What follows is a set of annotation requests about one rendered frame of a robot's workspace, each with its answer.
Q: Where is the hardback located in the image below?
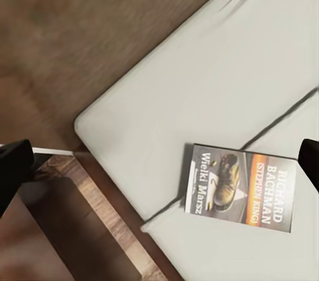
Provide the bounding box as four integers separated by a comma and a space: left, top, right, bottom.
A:
185, 143, 298, 233

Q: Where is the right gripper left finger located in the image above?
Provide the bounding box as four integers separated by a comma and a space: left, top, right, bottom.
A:
0, 139, 35, 219

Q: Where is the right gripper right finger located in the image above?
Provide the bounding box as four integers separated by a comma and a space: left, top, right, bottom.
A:
297, 139, 319, 192

